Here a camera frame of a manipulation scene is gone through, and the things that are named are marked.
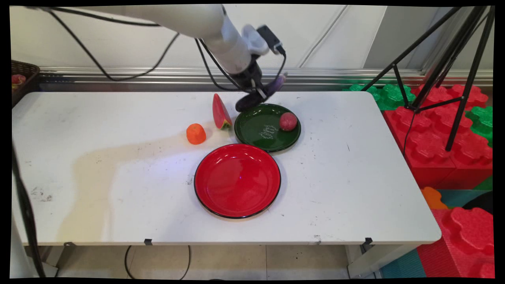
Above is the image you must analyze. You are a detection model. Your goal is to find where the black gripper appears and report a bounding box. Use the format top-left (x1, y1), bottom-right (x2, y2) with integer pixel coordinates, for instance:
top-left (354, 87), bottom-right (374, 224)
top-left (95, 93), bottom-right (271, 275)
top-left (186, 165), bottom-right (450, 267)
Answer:
top-left (233, 59), bottom-right (278, 101)

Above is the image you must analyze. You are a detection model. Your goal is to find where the purple toy eggplant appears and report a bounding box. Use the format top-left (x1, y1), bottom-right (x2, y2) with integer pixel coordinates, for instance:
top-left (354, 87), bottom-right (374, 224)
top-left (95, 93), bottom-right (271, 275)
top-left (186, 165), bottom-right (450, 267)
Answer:
top-left (235, 73), bottom-right (288, 113)

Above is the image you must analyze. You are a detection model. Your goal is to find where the red toy apple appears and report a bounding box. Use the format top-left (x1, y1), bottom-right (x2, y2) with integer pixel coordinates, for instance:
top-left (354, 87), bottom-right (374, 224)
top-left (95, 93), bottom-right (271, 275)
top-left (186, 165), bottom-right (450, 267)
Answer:
top-left (279, 112), bottom-right (298, 132)

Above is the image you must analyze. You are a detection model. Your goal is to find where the dark green enamel plate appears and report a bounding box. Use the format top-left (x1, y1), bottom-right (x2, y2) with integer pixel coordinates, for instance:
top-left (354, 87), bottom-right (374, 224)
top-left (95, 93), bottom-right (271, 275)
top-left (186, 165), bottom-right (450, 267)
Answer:
top-left (234, 103), bottom-right (302, 153)

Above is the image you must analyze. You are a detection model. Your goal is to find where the toy watermelon slice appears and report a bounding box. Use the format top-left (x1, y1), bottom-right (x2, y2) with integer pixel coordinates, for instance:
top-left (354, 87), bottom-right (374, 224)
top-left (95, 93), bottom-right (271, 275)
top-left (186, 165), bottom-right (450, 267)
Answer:
top-left (212, 93), bottom-right (233, 131)

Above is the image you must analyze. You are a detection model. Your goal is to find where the orange toy fruit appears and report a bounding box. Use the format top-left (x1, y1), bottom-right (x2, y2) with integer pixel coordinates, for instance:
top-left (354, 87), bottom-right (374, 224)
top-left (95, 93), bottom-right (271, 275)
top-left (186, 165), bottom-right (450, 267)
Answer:
top-left (186, 123), bottom-right (207, 145)

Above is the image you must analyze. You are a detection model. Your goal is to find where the red enamel plate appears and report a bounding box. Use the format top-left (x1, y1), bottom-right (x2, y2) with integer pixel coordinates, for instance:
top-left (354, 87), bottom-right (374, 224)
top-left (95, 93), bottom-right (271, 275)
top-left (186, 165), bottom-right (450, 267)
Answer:
top-left (193, 144), bottom-right (282, 219)

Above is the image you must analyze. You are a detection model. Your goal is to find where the green foam block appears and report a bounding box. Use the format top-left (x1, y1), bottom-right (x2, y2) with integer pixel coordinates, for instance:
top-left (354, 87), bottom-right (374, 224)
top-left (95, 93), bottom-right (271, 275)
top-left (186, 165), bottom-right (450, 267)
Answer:
top-left (465, 106), bottom-right (494, 147)
top-left (342, 83), bottom-right (417, 112)

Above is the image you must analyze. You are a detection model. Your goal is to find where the large red foam block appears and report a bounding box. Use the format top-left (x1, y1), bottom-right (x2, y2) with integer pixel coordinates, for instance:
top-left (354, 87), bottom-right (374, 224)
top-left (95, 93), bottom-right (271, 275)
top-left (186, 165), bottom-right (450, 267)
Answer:
top-left (383, 84), bottom-right (494, 191)

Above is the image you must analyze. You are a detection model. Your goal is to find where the black tripod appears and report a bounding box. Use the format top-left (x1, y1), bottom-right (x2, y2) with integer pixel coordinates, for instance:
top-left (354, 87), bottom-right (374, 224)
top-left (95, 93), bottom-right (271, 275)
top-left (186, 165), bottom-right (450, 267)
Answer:
top-left (361, 6), bottom-right (496, 152)

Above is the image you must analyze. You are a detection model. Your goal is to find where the orange foam piece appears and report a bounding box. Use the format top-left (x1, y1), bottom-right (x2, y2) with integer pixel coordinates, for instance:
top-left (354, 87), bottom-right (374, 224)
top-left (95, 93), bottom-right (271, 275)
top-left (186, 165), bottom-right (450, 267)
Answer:
top-left (420, 187), bottom-right (449, 210)

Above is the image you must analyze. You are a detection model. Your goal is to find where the grey table leg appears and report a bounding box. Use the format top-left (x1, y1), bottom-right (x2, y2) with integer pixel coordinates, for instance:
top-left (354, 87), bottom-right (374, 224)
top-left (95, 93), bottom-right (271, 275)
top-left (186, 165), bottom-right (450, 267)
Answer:
top-left (37, 245), bottom-right (64, 278)
top-left (346, 244), bottom-right (419, 279)

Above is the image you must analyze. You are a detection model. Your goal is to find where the teal foam mat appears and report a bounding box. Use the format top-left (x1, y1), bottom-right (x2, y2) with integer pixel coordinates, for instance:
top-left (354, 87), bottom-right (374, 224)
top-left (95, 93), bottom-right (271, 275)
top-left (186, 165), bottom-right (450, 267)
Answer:
top-left (380, 248), bottom-right (427, 279)

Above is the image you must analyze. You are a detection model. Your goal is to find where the dark woven basket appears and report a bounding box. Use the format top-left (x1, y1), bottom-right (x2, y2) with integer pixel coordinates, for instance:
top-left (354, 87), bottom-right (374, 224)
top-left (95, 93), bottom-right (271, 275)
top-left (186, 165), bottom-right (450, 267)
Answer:
top-left (11, 60), bottom-right (41, 108)

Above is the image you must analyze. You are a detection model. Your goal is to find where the black camera cable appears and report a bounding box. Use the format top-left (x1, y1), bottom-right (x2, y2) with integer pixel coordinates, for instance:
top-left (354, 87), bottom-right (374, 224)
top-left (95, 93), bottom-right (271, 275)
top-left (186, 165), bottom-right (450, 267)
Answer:
top-left (270, 44), bottom-right (288, 90)

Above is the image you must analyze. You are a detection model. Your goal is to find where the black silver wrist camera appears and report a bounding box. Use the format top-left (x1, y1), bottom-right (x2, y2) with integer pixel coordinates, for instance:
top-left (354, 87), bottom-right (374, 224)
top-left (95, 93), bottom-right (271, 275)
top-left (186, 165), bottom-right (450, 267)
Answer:
top-left (256, 25), bottom-right (285, 56)

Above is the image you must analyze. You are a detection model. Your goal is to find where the white vented camera mount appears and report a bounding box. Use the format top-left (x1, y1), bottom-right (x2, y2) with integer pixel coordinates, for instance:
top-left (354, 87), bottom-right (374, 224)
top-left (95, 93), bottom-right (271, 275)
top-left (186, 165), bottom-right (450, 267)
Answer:
top-left (241, 24), bottom-right (269, 56)

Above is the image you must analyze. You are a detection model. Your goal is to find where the aluminium wall rail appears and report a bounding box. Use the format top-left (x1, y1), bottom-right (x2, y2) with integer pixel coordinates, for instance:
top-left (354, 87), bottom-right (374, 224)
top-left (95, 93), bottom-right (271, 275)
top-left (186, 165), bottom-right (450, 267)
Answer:
top-left (39, 66), bottom-right (494, 92)

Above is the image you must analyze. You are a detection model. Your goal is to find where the white wall cable duct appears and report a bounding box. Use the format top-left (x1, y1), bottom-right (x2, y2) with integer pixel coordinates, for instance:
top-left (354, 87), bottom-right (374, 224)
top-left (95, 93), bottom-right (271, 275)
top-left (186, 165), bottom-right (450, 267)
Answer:
top-left (297, 6), bottom-right (351, 68)

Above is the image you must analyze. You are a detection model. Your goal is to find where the thin black tripod cable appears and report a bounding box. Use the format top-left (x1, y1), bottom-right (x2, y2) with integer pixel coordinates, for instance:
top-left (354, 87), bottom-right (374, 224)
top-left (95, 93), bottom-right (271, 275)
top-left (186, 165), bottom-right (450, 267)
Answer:
top-left (402, 112), bottom-right (415, 157)

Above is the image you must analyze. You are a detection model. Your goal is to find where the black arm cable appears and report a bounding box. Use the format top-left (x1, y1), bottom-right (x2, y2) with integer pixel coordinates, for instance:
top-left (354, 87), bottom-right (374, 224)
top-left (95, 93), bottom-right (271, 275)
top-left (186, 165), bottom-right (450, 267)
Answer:
top-left (37, 6), bottom-right (181, 82)

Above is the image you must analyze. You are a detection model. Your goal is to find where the black floor cable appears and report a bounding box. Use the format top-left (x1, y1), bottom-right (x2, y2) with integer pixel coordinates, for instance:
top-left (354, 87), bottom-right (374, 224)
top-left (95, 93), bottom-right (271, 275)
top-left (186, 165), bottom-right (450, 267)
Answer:
top-left (124, 245), bottom-right (191, 280)

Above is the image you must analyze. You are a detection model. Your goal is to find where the thick black cable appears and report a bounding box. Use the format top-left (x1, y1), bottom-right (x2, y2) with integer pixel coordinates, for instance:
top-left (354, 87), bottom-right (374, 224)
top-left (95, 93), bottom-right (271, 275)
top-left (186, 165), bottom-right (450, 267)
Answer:
top-left (11, 144), bottom-right (47, 279)

